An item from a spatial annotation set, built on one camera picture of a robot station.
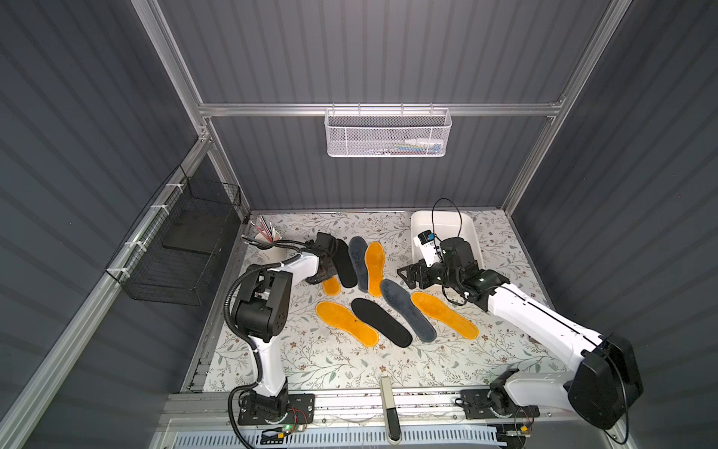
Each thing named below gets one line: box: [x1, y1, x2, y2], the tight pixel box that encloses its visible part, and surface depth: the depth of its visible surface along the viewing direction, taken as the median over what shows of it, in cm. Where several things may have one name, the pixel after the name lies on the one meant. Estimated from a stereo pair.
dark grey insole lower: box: [379, 278, 438, 344], surface depth 93 cm
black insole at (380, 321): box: [351, 297, 414, 348], surface depth 91 cm
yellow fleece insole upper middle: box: [364, 241, 386, 298], surface depth 104 cm
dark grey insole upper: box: [347, 235, 369, 293], surface depth 107 cm
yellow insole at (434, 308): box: [410, 291, 480, 340], surface depth 92 cm
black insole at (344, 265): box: [333, 238, 359, 289], surface depth 104 cm
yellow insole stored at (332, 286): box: [322, 275, 342, 297], surface depth 98 cm
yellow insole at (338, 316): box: [315, 301, 380, 348], surface depth 91 cm
